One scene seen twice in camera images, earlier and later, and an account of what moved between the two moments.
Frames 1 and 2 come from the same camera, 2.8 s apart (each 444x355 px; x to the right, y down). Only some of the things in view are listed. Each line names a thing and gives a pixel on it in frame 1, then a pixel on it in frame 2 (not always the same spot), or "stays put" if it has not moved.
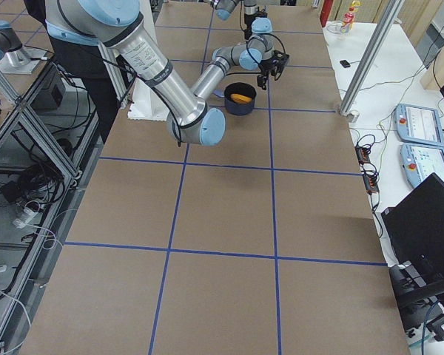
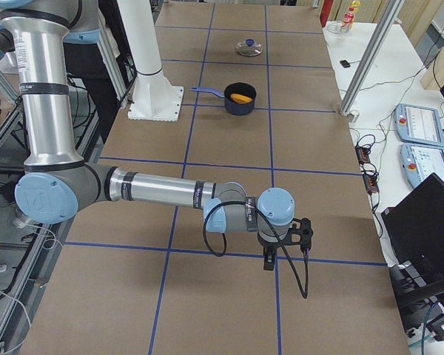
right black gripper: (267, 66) → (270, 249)
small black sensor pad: (345, 63) stays put
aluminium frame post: (372, 55) stays put
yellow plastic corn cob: (240, 98) stays put
